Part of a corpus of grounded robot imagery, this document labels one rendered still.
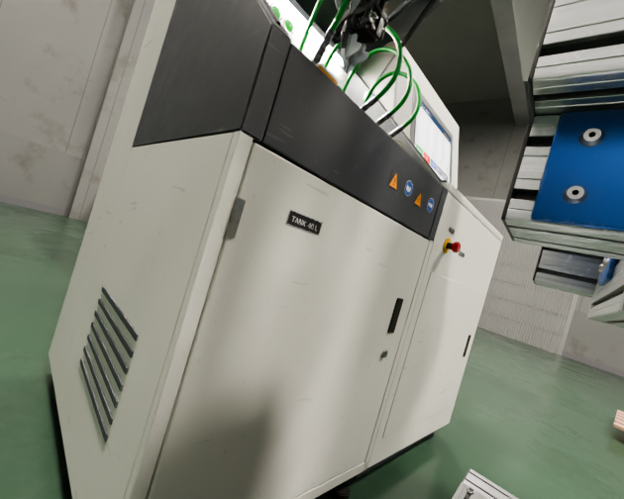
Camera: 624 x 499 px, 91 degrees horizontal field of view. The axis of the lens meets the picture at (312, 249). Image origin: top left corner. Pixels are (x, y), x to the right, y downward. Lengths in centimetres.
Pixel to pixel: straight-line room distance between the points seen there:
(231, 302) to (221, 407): 18
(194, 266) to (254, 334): 16
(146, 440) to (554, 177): 56
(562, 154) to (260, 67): 38
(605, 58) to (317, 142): 39
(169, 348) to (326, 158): 40
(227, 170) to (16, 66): 685
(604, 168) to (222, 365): 51
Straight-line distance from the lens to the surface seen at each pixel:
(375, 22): 101
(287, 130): 52
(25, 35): 738
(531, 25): 39
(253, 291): 52
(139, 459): 58
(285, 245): 53
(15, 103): 717
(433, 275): 105
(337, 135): 60
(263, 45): 53
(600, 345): 949
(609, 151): 30
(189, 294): 47
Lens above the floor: 65
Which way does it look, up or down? level
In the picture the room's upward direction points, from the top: 17 degrees clockwise
